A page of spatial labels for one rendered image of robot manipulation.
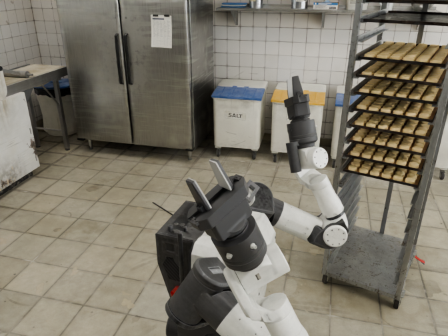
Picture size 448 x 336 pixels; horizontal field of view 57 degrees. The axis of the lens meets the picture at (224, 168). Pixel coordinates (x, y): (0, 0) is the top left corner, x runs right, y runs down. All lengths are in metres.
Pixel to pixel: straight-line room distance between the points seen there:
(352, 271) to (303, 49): 2.78
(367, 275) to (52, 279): 2.09
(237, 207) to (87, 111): 4.20
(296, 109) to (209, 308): 0.64
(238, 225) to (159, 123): 3.78
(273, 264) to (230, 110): 3.71
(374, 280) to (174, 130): 2.58
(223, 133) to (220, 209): 3.88
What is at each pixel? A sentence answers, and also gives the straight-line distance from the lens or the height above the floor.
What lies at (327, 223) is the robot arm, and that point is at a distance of 1.39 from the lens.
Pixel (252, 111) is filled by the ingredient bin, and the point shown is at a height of 0.57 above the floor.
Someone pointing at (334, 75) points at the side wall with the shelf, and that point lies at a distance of 4.90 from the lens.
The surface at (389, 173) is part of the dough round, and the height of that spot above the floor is 0.88.
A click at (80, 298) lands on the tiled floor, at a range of 2.92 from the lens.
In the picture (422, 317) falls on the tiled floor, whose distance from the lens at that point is 2.91.
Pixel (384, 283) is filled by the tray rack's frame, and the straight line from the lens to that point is 2.83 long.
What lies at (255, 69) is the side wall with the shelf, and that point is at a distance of 4.97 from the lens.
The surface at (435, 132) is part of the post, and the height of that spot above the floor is 1.18.
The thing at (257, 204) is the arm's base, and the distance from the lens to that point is 1.30.
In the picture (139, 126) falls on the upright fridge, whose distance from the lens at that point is 4.59.
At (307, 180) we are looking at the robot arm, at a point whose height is 1.27.
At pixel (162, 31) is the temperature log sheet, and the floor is 1.39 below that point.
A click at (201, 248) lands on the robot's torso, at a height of 1.23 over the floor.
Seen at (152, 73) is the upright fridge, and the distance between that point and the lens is 4.35.
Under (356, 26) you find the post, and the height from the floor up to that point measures 1.65.
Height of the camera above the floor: 1.88
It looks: 25 degrees down
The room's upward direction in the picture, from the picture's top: straight up
